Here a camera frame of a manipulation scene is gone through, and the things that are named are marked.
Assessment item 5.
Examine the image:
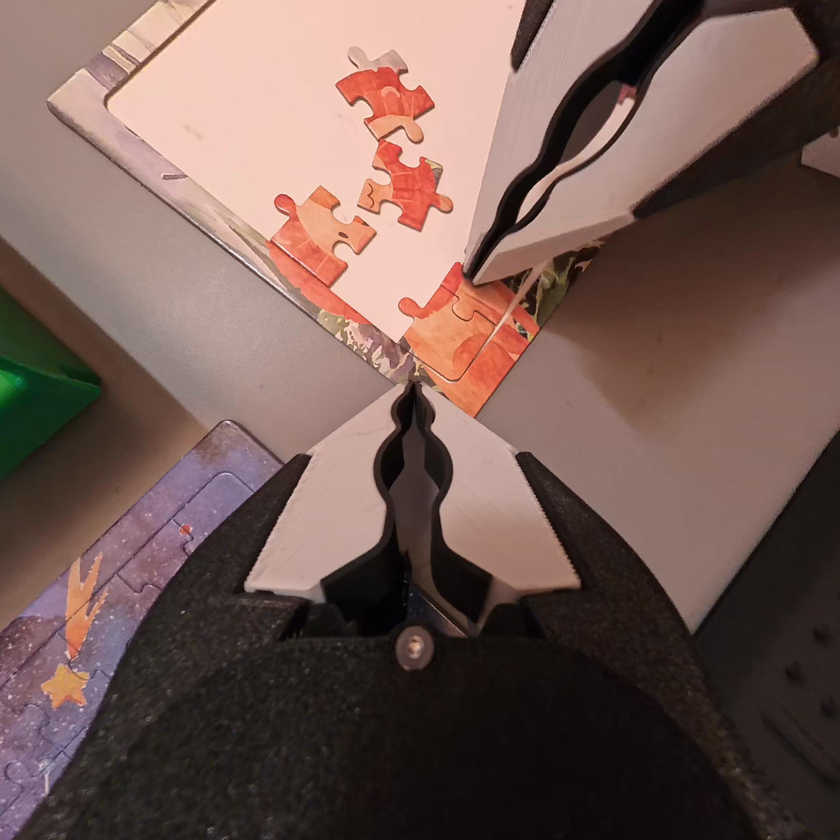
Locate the green plastic bin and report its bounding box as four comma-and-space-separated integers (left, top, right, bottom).
0, 285, 102, 480

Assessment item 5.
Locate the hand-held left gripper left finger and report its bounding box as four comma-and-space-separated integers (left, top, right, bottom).
244, 382, 417, 618

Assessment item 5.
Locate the orange striped puzzle piece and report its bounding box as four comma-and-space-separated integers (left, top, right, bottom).
438, 261, 540, 368

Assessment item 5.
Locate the green black puzzle piece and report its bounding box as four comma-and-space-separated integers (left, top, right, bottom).
487, 259, 546, 358

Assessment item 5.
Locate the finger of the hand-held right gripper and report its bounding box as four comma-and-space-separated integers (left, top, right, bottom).
472, 5, 823, 286
463, 0, 704, 277

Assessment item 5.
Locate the orange puzzle piece tan tab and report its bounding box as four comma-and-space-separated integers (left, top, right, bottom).
357, 140, 454, 231

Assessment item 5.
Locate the orange puzzle piece grey top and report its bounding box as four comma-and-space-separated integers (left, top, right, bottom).
335, 47, 435, 142

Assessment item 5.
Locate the grey desk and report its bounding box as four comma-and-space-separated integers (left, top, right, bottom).
0, 0, 840, 631

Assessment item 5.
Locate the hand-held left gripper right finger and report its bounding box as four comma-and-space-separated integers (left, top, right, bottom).
415, 382, 583, 621

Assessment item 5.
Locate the black dotted mat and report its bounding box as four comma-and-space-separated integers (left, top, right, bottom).
696, 427, 840, 840

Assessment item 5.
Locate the purple astronaut space puzzle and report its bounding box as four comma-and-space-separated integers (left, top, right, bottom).
0, 420, 284, 840

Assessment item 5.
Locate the jigsaw puzzle frame board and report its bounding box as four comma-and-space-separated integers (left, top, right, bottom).
46, 0, 598, 421

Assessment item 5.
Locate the orange puzzle piece black dot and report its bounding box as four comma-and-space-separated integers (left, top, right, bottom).
269, 185, 377, 286

